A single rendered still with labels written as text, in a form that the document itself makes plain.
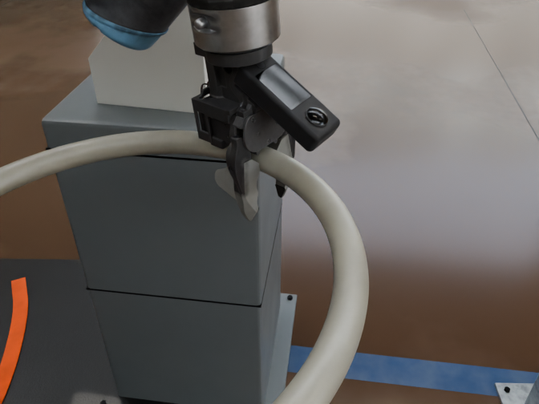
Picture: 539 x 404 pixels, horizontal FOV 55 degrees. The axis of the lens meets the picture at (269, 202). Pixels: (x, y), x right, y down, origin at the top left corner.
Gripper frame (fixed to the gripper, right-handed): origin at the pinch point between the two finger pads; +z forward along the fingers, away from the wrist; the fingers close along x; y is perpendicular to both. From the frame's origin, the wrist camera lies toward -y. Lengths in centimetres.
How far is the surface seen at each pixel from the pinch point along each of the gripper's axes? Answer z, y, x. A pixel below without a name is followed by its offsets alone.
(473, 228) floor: 98, 15, -126
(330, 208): -7.6, -12.7, 4.5
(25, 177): -6.5, 21.3, 19.2
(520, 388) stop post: 95, -25, -65
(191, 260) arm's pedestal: 34.5, 32.6, -7.9
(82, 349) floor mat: 84, 77, 7
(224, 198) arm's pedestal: 18.5, 25.1, -13.5
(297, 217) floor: 93, 71, -86
